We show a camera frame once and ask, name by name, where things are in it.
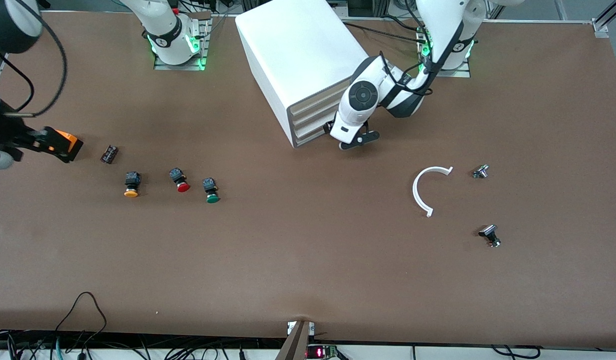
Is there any yellow push button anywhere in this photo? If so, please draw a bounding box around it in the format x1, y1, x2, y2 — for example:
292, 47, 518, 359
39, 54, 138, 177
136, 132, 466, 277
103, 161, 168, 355
123, 171, 141, 198

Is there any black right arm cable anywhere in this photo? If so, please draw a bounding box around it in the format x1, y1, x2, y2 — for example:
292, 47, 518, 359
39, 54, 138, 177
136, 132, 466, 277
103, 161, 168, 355
0, 9, 68, 119

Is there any grey metal bar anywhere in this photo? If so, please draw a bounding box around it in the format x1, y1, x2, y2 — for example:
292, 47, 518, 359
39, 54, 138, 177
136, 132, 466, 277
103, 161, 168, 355
275, 320, 311, 360

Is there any green push button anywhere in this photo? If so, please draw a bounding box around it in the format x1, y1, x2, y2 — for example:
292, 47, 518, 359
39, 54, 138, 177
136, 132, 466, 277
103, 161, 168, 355
202, 177, 221, 205

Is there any red push button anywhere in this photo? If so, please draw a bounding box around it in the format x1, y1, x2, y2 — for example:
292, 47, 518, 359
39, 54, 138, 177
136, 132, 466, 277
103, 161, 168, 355
168, 167, 191, 194

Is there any black power cable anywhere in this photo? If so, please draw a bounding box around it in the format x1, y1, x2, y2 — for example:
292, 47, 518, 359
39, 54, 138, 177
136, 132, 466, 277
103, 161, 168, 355
343, 21, 428, 43

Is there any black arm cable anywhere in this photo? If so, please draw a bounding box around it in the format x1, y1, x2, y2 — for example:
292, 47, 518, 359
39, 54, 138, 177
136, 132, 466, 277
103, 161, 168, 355
377, 0, 434, 97
0, 9, 68, 119

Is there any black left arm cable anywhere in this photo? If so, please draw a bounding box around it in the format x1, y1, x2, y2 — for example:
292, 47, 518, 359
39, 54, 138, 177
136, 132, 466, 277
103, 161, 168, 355
377, 0, 434, 97

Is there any thin black looped cable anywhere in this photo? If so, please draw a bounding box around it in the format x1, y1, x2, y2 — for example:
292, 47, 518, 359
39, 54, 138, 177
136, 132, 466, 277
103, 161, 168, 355
53, 291, 108, 360

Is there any white drawer cabinet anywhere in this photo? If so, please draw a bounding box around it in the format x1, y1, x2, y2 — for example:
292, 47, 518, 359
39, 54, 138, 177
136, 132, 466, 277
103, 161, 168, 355
235, 0, 376, 149

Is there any white curved plastic arc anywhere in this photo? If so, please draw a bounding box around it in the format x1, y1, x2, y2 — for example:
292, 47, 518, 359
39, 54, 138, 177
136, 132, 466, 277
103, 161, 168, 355
412, 166, 454, 218

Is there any orange box with hole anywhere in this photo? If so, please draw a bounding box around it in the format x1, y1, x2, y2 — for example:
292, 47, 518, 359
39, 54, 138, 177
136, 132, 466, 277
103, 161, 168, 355
54, 129, 84, 162

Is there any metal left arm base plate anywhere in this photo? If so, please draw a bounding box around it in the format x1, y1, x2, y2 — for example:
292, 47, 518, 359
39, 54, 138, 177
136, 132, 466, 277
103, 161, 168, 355
418, 22, 472, 78

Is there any device with red display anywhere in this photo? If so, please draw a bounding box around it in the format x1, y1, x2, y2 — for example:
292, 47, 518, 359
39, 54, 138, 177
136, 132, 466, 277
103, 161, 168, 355
307, 344, 338, 360

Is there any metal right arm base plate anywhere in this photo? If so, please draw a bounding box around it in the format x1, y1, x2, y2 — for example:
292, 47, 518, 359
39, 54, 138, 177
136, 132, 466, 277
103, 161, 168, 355
153, 12, 211, 72

